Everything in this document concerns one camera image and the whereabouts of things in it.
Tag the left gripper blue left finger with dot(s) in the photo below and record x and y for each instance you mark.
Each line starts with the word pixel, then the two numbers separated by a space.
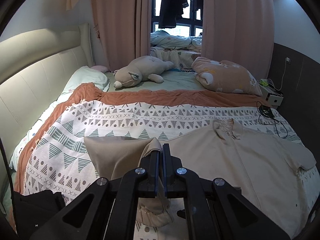
pixel 148 187

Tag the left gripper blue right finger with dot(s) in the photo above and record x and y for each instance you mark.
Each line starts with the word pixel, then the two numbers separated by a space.
pixel 173 187

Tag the patterned white bedspread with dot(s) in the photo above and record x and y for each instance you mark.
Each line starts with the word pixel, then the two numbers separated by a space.
pixel 56 157

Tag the orange cartoon pillow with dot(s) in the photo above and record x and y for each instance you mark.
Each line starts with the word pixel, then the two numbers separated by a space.
pixel 225 76

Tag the beige plush toy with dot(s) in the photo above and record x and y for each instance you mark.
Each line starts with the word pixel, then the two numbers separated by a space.
pixel 144 68

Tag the black garment on bed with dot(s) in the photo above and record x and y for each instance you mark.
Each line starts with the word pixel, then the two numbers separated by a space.
pixel 33 211

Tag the cream bedside table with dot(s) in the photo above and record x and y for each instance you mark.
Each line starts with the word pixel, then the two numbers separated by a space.
pixel 273 98

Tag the crumpled light duvet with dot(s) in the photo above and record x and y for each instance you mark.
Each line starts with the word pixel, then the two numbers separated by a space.
pixel 181 51

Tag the green item on nightstand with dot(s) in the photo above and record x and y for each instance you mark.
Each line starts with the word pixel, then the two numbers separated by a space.
pixel 264 82

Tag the light green pillow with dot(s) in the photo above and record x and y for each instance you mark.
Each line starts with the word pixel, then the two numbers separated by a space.
pixel 86 75

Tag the right pink curtain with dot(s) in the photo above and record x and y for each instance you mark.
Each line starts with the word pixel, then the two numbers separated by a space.
pixel 241 31

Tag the pink curtain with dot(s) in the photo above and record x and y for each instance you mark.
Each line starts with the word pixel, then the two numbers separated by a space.
pixel 241 31
pixel 123 28

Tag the cream padded headboard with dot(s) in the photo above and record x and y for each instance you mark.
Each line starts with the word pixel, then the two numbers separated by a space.
pixel 35 67

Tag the left pink curtain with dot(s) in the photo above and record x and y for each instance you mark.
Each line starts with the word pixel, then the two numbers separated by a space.
pixel 123 28

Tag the dark hanging garment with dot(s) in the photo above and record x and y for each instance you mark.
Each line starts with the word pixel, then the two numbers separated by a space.
pixel 170 12

